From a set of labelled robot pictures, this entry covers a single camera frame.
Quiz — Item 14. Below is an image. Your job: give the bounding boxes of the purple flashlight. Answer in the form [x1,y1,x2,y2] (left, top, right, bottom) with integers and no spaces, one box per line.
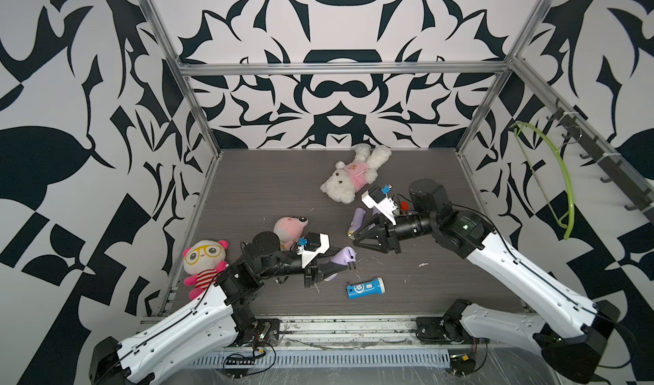
[347,207,366,240]

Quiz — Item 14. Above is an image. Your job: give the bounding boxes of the purple flashlight sideways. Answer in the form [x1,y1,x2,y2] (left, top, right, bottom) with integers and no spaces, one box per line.
[324,246,357,274]

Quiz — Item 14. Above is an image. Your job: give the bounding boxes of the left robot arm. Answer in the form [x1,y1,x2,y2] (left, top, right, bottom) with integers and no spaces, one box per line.
[89,232,356,384]

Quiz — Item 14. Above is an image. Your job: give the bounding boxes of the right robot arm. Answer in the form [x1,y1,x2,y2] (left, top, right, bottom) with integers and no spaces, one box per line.
[354,179,619,384]

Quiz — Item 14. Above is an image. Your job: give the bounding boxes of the blue flashlight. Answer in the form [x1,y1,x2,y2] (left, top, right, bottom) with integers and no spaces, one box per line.
[346,278,386,299]

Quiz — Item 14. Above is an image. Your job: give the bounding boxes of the pink striped plush pig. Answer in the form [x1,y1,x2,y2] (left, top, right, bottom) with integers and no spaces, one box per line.
[274,216,308,251]

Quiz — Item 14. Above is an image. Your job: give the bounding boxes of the white teddy bear pink shirt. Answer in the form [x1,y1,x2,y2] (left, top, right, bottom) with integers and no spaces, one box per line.
[320,144,392,205]

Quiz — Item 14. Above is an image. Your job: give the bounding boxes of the panda plush pink striped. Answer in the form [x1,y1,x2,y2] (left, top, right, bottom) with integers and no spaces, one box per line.
[183,240,229,300]

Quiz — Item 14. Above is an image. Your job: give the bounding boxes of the black hook rack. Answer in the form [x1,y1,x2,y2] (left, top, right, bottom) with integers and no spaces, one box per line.
[548,98,653,223]

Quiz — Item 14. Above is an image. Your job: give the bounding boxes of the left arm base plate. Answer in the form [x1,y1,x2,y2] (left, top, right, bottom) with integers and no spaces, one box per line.
[238,319,281,346]

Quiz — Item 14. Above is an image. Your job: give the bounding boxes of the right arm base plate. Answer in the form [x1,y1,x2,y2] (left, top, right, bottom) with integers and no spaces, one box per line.
[415,316,488,346]

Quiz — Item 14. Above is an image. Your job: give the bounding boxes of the black connector left cable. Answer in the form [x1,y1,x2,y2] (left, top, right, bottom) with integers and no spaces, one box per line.
[222,353,256,380]

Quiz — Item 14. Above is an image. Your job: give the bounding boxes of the black connector cable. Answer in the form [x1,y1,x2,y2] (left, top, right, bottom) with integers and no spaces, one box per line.
[448,353,477,376]
[222,353,256,380]

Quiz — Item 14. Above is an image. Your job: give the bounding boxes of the black connector right cable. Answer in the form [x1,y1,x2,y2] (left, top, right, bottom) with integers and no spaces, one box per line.
[448,353,477,376]

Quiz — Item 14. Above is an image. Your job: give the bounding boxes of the green hoop on wall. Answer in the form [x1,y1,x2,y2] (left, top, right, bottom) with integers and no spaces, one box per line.
[510,121,577,240]

